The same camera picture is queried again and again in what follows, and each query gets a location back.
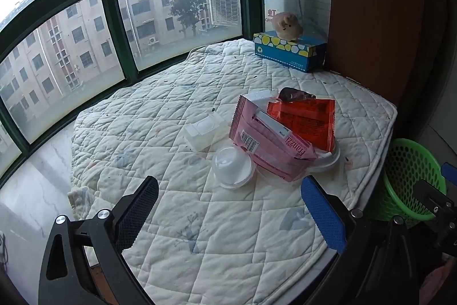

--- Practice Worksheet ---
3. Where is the white round foam lid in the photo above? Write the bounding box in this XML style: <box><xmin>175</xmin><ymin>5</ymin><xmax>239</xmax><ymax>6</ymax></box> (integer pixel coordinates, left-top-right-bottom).
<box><xmin>307</xmin><ymin>141</ymin><xmax>341</xmax><ymax>173</ymax></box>

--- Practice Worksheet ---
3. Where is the red snack bag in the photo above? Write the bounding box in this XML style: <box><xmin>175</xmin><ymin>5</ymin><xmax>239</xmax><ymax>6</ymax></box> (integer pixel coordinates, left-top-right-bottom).
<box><xmin>267</xmin><ymin>87</ymin><xmax>335</xmax><ymax>152</ymax></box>

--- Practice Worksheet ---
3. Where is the pink wafer package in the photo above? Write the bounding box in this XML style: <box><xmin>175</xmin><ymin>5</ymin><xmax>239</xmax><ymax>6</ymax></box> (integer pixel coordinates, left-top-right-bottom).
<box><xmin>229</xmin><ymin>94</ymin><xmax>317</xmax><ymax>182</ymax></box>

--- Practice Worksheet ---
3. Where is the clear round lidded container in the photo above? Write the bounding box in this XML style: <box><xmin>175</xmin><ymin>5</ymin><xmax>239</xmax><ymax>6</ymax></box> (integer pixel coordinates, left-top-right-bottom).
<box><xmin>211</xmin><ymin>145</ymin><xmax>256</xmax><ymax>190</ymax></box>

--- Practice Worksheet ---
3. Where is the clear rectangular plastic box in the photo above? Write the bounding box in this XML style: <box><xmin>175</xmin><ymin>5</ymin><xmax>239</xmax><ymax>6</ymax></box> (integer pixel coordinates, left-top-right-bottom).
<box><xmin>183</xmin><ymin>112</ymin><xmax>229</xmax><ymax>152</ymax></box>

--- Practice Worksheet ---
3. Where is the green plastic waste basket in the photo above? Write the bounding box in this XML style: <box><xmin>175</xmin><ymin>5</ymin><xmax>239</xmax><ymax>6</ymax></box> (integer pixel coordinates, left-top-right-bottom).
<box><xmin>374</xmin><ymin>139</ymin><xmax>447</xmax><ymax>227</ymax></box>

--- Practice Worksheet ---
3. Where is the white quilted mattress pad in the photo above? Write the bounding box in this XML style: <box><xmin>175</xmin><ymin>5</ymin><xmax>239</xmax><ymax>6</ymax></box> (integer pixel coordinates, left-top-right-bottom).
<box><xmin>68</xmin><ymin>39</ymin><xmax>397</xmax><ymax>304</ymax></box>

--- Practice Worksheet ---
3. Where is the brown wooden wardrobe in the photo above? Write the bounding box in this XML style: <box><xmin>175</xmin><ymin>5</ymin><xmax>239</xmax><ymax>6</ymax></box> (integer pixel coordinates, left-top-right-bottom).
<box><xmin>327</xmin><ymin>0</ymin><xmax>426</xmax><ymax>102</ymax></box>

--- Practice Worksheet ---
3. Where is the blue yellow tissue box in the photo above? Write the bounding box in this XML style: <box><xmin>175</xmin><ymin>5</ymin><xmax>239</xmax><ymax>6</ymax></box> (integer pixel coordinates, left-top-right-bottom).
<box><xmin>253</xmin><ymin>31</ymin><xmax>327</xmax><ymax>73</ymax></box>

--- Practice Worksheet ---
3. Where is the beige plush toy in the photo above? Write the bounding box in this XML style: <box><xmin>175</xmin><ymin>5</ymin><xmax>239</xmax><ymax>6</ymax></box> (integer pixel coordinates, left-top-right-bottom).
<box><xmin>271</xmin><ymin>12</ymin><xmax>303</xmax><ymax>41</ymax></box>

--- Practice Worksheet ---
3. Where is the green window frame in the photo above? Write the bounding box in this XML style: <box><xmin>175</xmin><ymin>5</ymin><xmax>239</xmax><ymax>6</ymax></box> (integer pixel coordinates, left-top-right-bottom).
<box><xmin>0</xmin><ymin>0</ymin><xmax>332</xmax><ymax>188</ymax></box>

